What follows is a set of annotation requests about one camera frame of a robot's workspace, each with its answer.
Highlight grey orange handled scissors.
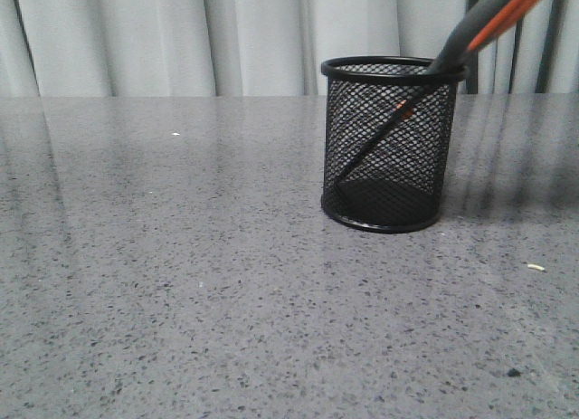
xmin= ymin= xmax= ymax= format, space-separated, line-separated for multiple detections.
xmin=336 ymin=0 xmax=539 ymax=184

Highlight black mesh pen bucket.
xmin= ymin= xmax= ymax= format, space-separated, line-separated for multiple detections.
xmin=321 ymin=56 xmax=469 ymax=233

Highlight small yellowish crumb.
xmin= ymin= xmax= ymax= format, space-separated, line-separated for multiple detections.
xmin=526 ymin=263 xmax=546 ymax=272

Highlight small black crumb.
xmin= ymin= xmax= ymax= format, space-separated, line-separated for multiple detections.
xmin=507 ymin=368 xmax=521 ymax=377

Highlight white pleated curtain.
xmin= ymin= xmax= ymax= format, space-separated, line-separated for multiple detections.
xmin=0 ymin=0 xmax=579 ymax=99

